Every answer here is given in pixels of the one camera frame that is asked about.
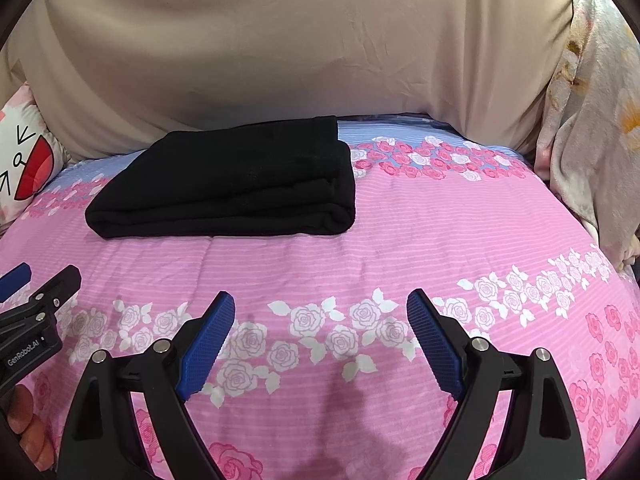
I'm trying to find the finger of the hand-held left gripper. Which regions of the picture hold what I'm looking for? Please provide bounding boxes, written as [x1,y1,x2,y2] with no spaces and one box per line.
[27,264,83,317]
[0,262,34,301]

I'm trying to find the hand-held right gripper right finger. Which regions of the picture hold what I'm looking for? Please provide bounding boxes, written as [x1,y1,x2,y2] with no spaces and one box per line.
[406,288,589,480]

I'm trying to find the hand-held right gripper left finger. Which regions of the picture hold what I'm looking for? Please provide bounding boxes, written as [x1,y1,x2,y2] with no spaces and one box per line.
[55,290,236,480]

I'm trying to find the black pants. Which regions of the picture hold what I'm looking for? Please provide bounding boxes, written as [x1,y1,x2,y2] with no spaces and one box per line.
[85,115,357,241]

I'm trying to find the person's left hand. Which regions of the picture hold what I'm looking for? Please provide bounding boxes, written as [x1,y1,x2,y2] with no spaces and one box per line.
[7,384,56,472]

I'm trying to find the pink floral bed sheet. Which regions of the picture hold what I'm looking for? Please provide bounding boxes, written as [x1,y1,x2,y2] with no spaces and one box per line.
[0,112,640,480]

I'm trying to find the white cartoon face pillow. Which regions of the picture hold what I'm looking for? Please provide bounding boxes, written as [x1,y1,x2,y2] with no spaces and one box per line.
[0,82,67,226]

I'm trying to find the pale floral blanket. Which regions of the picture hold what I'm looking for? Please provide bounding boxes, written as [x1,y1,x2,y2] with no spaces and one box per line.
[532,0,640,267]

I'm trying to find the beige padded headboard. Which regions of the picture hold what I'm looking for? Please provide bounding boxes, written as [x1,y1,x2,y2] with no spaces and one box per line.
[0,0,592,162]

